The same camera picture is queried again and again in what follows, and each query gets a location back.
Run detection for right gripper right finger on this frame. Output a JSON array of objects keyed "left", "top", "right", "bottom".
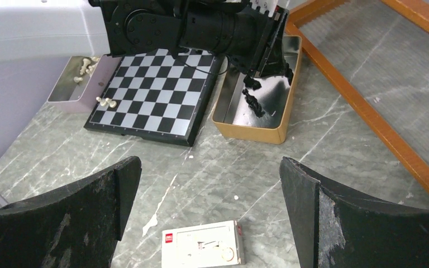
[{"left": 279, "top": 157, "right": 429, "bottom": 267}]

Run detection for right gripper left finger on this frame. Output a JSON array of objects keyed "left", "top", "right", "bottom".
[{"left": 0, "top": 156, "right": 142, "bottom": 267}]

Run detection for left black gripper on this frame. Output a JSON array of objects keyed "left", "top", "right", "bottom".
[{"left": 179, "top": 1, "right": 289, "bottom": 78}]

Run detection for tin box black pieces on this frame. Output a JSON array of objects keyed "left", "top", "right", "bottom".
[{"left": 212, "top": 35, "right": 303, "bottom": 144}]

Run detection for white pawn on board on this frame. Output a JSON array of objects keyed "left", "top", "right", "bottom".
[{"left": 109, "top": 100, "right": 117, "bottom": 108}]

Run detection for tin box white pieces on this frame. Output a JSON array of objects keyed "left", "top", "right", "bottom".
[{"left": 47, "top": 56, "right": 122, "bottom": 113}]

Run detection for black knight standing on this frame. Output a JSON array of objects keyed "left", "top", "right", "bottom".
[{"left": 243, "top": 76, "right": 262, "bottom": 90}]

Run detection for black white chessboard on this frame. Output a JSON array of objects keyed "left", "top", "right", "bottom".
[{"left": 84, "top": 49, "right": 224, "bottom": 147}]

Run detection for white red card box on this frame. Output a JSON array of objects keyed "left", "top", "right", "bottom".
[{"left": 161, "top": 220, "right": 246, "bottom": 267}]

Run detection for orange wooden rack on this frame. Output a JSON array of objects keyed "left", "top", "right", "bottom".
[{"left": 288, "top": 1, "right": 429, "bottom": 209}]

